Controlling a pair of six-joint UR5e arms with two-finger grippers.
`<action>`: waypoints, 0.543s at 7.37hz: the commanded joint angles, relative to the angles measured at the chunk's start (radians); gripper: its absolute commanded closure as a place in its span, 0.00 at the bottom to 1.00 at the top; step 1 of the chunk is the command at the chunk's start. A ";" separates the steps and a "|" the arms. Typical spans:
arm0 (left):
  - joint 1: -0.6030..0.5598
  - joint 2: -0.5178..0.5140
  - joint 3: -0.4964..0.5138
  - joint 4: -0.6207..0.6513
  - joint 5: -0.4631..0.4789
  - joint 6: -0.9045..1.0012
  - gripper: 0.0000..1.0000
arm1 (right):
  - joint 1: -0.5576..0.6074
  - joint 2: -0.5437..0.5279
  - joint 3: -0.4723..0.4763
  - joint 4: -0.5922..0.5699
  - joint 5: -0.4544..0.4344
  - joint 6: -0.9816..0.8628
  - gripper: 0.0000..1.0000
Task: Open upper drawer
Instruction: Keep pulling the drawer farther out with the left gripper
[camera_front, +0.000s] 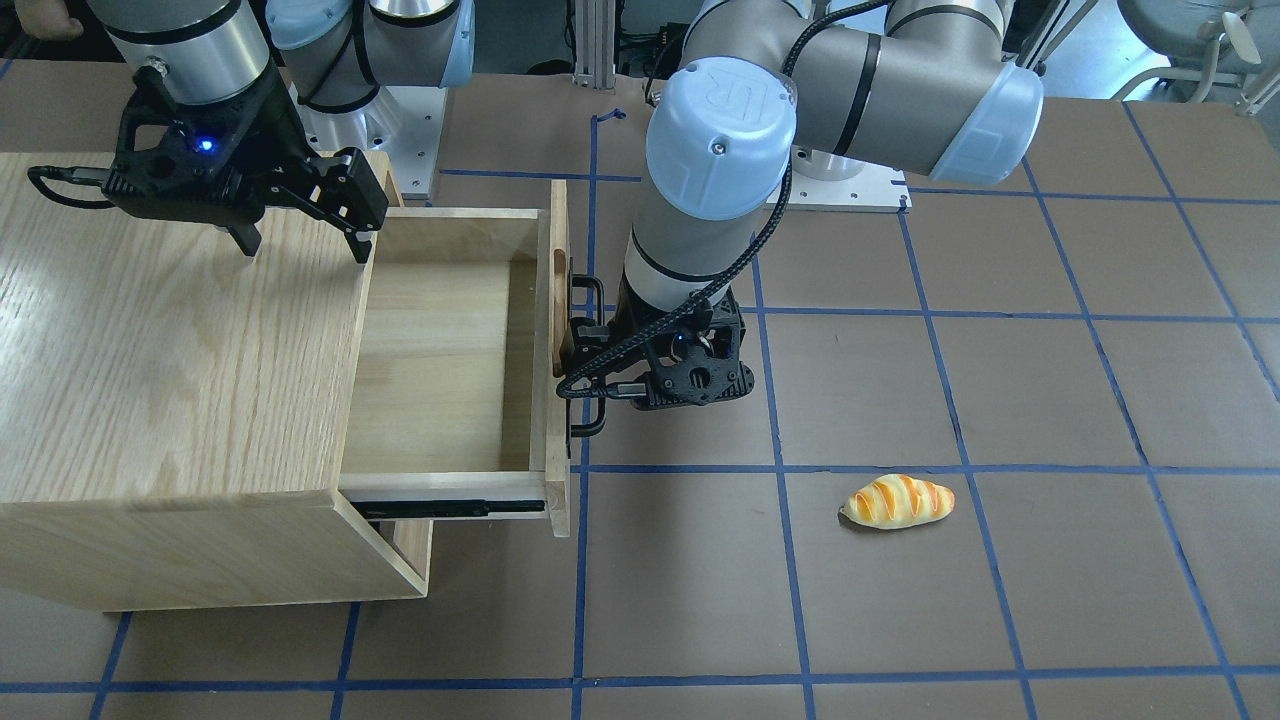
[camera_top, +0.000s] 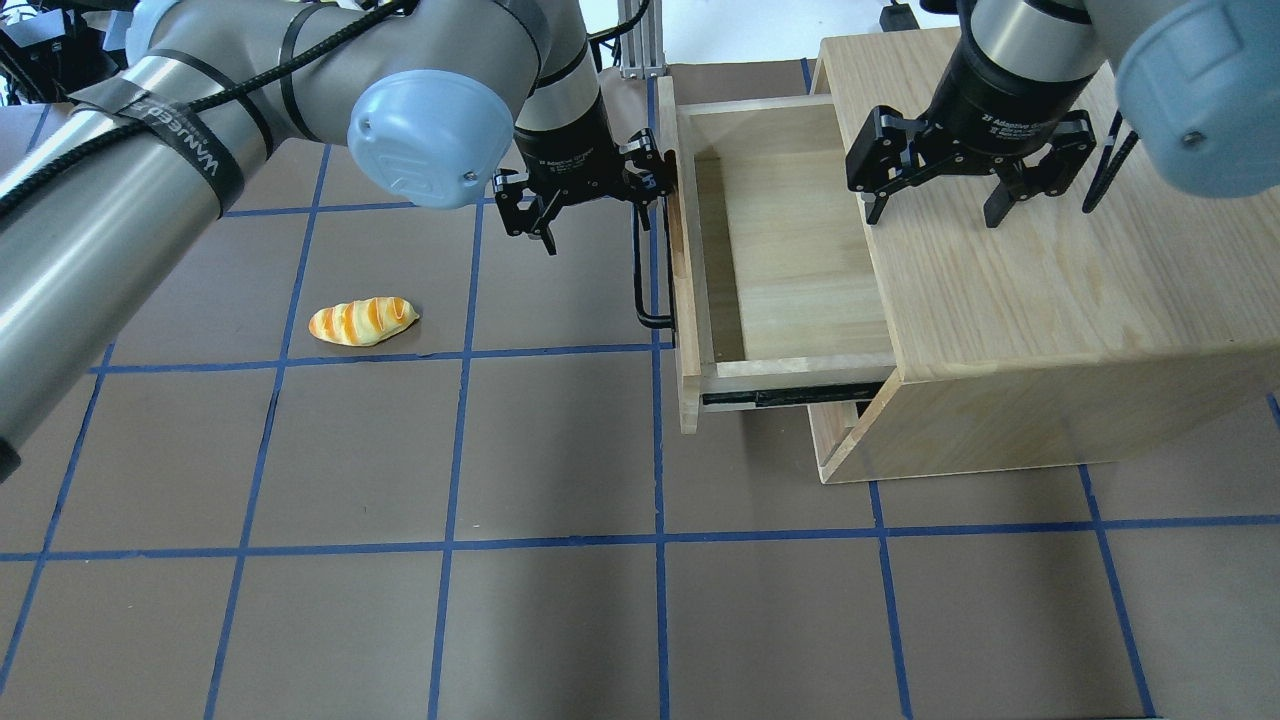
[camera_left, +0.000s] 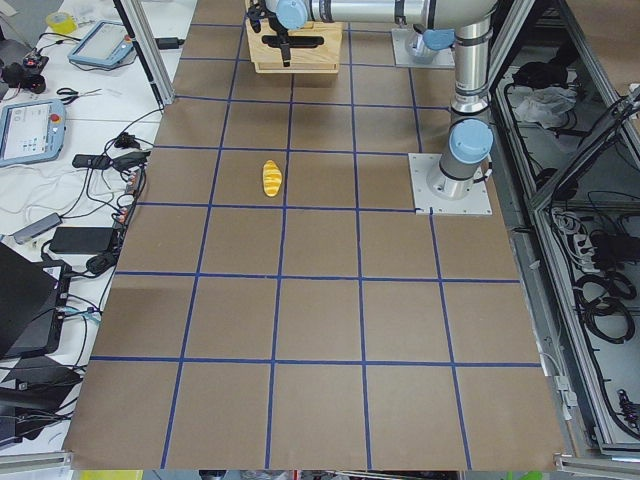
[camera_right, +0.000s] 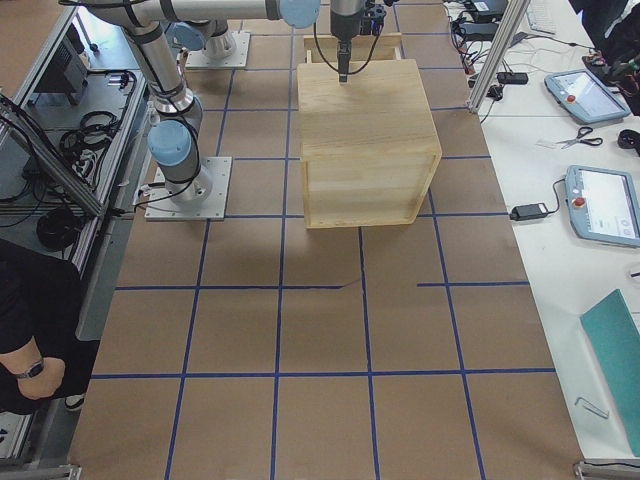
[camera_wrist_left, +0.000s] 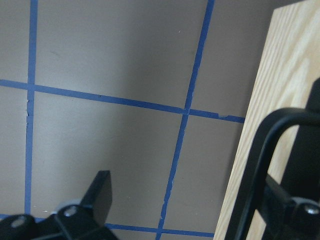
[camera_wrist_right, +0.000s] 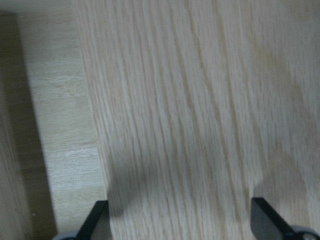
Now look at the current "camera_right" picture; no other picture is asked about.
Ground teach pendant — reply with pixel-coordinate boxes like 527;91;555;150
544;69;631;125
564;165;639;248

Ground wrist watch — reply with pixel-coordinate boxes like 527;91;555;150
14;358;44;380

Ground seated person's hand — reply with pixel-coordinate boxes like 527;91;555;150
17;357;66;400

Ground wooden drawer cabinet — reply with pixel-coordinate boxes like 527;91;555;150
297;59;442;229

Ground green folder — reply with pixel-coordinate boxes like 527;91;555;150
580;289;639;456

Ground metal allen key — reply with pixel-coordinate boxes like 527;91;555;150
574;396;610;420

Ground aluminium frame post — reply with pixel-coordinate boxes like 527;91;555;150
467;0;530;113

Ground silver robot arm away from cabinet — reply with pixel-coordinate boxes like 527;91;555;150
147;97;212;202

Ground teach pendant lower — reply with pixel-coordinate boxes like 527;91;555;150
564;165;639;248

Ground black power adapter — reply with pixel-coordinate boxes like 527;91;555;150
509;203;550;221

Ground black handled scissors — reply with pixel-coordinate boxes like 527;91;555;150
557;126;603;149

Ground teach pendant upper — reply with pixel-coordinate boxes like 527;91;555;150
544;69;631;125

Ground white arm base plate near cabinet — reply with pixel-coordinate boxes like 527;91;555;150
186;30;251;70

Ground black gripper away from cabinet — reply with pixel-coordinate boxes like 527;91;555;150
336;0;386;83

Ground black coiled cables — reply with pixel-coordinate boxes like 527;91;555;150
59;110;121;166

